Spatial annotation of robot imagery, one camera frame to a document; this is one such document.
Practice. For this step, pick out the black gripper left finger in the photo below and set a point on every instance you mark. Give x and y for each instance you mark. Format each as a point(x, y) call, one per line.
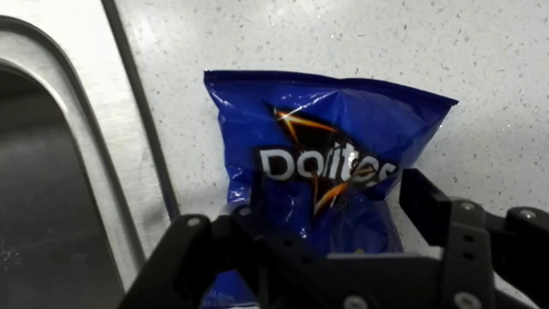
point(228, 257)

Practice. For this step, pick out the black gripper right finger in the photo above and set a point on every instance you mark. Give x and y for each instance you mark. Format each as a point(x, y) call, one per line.
point(473, 240)

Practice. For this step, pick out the stainless steel double sink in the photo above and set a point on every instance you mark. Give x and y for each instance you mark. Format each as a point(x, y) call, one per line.
point(61, 160)

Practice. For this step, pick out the blue doritos chip pack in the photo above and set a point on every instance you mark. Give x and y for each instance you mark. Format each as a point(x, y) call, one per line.
point(343, 130)

